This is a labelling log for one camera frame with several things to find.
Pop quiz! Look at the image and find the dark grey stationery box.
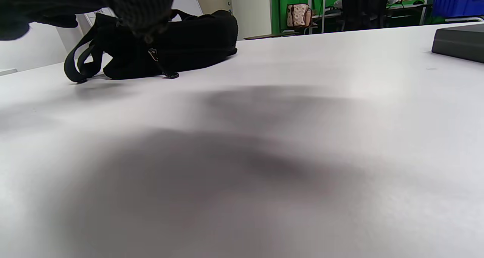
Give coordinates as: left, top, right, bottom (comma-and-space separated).
431, 24, 484, 64

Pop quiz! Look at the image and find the beige patterned handbag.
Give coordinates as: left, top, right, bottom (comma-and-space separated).
286, 3, 313, 27

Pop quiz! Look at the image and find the black office chair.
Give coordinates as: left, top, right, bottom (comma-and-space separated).
340, 0, 394, 32

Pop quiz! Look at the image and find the blue plastic crate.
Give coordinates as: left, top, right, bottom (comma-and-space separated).
432, 0, 484, 17

